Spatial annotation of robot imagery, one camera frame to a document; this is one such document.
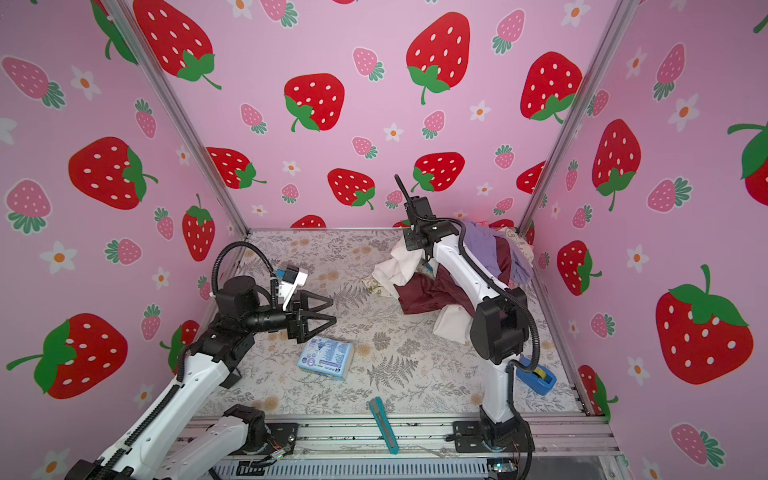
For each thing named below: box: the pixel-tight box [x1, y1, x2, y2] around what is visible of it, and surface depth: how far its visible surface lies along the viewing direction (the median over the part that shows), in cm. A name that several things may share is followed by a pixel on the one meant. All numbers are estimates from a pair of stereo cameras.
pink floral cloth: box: [495, 226, 534, 266], surface depth 109 cm
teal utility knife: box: [368, 396, 399, 455], surface depth 78 cm
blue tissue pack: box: [298, 337, 354, 380], surface depth 83 cm
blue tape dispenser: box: [516, 354, 557, 396], surface depth 81 cm
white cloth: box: [372, 237, 474, 345], surface depth 92 cm
